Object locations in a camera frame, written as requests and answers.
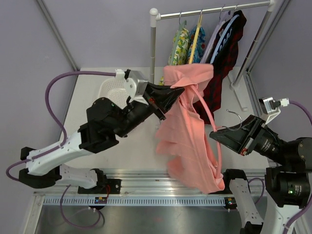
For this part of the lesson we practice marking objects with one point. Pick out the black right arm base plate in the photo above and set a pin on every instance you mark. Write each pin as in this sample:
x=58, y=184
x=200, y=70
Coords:
x=226, y=191

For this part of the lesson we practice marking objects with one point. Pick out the white silver clothes rack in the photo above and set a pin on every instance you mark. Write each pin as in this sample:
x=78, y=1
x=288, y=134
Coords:
x=236, y=76

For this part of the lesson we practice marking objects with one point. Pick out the yellow wooden hanger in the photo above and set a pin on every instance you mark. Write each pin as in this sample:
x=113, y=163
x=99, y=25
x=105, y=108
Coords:
x=195, y=38

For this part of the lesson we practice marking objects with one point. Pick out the white perforated plastic basket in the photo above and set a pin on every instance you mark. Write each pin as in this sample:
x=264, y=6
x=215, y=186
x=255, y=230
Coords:
x=114, y=90

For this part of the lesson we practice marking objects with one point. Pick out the red black plaid garment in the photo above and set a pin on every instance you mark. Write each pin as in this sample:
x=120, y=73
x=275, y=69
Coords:
x=224, y=62

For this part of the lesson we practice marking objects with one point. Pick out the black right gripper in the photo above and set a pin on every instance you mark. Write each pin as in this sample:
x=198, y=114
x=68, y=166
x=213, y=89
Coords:
x=236, y=138

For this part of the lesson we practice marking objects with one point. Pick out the pink pleated skirt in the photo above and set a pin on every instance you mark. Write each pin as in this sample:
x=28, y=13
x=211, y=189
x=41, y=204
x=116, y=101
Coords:
x=182, y=134

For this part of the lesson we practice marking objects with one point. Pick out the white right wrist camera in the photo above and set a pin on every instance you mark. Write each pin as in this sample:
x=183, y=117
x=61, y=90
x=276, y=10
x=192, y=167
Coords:
x=271, y=107

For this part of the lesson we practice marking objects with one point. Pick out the aluminium mounting rail frame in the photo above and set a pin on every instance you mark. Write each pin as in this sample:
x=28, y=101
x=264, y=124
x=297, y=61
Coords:
x=155, y=183

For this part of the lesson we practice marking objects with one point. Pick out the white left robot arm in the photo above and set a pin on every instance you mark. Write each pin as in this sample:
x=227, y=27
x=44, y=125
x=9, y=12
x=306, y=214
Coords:
x=105, y=122

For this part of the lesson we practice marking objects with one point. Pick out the yellow lemon print garment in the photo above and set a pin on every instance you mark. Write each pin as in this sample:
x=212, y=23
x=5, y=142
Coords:
x=182, y=48

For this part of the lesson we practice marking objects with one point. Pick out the left small circuit board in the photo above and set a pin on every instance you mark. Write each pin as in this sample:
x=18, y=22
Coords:
x=101, y=199

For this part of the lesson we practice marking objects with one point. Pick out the light blue hanger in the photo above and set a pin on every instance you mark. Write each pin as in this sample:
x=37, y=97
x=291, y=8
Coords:
x=223, y=38

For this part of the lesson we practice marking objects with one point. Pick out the small circuit board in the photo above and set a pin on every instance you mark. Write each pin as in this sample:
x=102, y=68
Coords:
x=101, y=199
x=230, y=203

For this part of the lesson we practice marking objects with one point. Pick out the lavender hanger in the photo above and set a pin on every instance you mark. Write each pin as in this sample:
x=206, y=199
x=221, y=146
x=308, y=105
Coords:
x=223, y=17

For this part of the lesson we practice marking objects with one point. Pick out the right small circuit board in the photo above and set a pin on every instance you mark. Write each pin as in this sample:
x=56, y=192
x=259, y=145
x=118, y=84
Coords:
x=230, y=203

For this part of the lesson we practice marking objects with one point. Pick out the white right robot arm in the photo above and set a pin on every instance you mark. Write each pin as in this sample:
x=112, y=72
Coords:
x=287, y=185

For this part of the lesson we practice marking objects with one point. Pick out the pink skirt hanger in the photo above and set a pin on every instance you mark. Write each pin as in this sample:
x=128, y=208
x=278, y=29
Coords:
x=214, y=127

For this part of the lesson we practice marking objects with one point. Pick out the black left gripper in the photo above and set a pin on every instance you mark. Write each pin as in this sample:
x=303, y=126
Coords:
x=165, y=96

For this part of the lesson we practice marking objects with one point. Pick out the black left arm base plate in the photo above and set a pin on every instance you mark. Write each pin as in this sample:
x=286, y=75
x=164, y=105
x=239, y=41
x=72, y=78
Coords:
x=111, y=186

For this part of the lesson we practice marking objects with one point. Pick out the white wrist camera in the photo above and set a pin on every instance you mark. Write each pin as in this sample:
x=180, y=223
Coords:
x=134, y=83
x=271, y=107

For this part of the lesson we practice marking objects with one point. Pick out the blue floral garment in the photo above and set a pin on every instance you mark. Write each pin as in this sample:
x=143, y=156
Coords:
x=200, y=46

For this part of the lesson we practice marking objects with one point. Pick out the white slotted cable duct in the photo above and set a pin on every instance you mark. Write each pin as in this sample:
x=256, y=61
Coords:
x=137, y=201

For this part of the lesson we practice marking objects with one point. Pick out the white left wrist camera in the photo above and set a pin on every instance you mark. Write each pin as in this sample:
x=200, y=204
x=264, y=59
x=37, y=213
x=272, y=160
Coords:
x=134, y=83

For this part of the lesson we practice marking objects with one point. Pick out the mint green hanger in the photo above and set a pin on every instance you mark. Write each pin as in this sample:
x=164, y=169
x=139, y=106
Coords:
x=177, y=35

